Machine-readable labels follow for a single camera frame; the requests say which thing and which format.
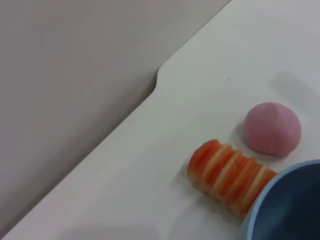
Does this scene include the blue bowl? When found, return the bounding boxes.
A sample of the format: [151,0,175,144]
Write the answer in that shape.
[240,159,320,240]

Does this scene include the orange striped bread roll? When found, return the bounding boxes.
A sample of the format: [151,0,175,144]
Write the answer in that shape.
[187,139,279,219]

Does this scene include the pink round bun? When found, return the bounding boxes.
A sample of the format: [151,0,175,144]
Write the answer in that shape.
[243,101,302,158]

